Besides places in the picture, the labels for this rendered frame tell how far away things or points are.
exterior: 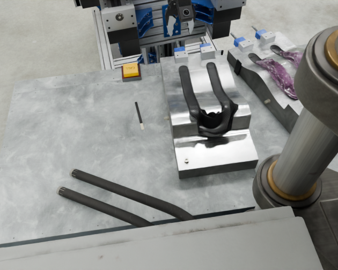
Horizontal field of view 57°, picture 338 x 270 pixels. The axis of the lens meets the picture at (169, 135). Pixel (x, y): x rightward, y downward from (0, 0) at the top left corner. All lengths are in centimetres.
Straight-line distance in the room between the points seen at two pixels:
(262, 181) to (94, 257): 31
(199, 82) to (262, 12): 205
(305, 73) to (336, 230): 27
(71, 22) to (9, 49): 59
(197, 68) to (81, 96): 48
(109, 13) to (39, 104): 47
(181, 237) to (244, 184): 79
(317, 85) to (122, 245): 22
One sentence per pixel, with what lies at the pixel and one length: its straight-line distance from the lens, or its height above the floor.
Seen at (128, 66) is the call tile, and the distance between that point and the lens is 135.
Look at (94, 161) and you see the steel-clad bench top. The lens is 113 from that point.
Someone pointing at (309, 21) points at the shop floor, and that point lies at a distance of 316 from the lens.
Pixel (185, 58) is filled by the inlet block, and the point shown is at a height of 91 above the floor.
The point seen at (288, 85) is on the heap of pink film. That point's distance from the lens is 122.
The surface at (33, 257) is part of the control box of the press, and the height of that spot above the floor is 147.
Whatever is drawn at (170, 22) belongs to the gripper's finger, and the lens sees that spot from 116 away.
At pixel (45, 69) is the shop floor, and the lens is 278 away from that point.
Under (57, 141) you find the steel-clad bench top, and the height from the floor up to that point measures 80.
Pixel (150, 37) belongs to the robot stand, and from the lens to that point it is 164.
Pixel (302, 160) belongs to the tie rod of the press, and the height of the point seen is 139.
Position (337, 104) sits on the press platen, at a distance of 31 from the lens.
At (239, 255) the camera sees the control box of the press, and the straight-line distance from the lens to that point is 28.
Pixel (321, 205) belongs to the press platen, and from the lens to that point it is 53.
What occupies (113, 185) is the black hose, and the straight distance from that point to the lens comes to 99.
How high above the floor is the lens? 174
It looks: 55 degrees down
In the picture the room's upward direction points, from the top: 5 degrees counter-clockwise
